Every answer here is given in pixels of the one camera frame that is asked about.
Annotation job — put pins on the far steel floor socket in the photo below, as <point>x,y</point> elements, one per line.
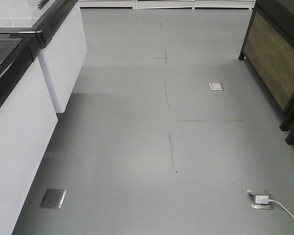
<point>216,86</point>

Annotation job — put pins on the far white chest freezer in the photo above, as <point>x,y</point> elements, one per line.
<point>58,29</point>

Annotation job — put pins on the white chest freezer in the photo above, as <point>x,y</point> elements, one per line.
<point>58,29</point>
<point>27,121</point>

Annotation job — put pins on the closed steel floor socket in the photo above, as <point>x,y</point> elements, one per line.
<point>53,198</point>

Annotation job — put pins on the near white chest freezer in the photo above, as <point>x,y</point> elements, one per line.
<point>27,121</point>

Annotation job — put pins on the white store shelf base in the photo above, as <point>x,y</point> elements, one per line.
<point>167,4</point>

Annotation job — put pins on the white power adapter plug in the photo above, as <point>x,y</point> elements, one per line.
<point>261,199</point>

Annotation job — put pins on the wooden black-framed display stand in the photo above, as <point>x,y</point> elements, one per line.
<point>269,47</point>

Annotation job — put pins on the open steel floor socket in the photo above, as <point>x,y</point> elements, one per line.
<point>259,207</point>

